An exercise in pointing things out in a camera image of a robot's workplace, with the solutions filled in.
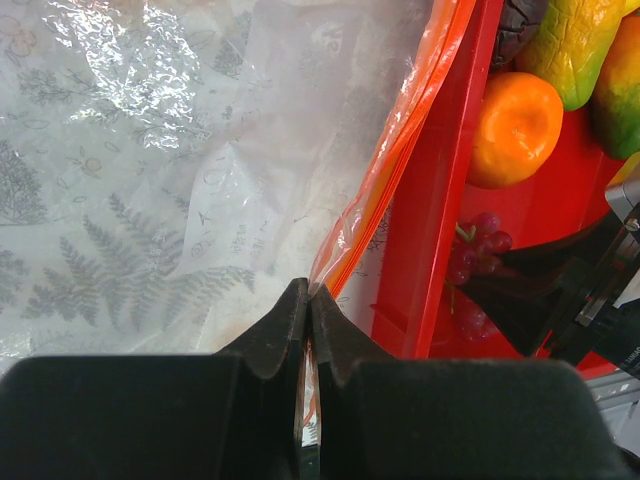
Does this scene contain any purple grape bunch toy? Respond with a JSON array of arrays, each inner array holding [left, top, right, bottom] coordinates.
[[445, 212, 512, 342]]

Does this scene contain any clear zip top bag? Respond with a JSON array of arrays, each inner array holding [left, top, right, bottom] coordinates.
[[0, 0, 481, 361]]

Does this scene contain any green yellow papaya toy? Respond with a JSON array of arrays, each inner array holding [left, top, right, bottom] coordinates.
[[515, 0, 626, 111]]

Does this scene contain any aluminium frame rail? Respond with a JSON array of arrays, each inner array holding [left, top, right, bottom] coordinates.
[[587, 370, 640, 455]]

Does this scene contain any dark brown passion fruit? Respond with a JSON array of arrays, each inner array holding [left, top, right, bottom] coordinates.
[[490, 0, 549, 73]]

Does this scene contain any red plastic tray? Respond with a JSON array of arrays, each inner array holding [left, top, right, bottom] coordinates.
[[372, 1, 623, 359]]

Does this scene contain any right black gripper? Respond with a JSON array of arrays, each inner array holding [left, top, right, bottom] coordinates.
[[461, 177, 639, 378]]

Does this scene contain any orange green mango toy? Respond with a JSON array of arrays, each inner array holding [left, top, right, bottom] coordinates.
[[590, 13, 639, 160]]

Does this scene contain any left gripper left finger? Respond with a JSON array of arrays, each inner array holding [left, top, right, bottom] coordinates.
[[216, 278, 308, 380]]

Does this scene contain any floral table mat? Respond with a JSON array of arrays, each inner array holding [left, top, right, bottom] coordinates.
[[0, 0, 401, 371]]

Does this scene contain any orange tangerine toy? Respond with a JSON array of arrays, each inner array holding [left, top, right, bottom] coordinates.
[[467, 72, 564, 189]]

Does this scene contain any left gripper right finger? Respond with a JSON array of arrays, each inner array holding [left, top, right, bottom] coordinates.
[[311, 286, 400, 388]]

